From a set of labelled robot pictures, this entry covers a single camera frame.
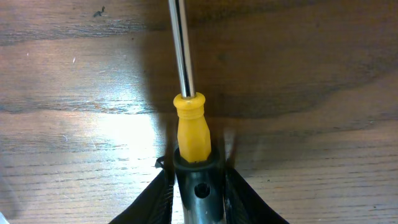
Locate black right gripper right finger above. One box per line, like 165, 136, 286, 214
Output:
224, 167, 289, 224

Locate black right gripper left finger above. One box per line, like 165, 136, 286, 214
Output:
109, 156, 175, 224

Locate black yellow screwdriver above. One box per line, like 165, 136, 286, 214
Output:
169, 0, 225, 224

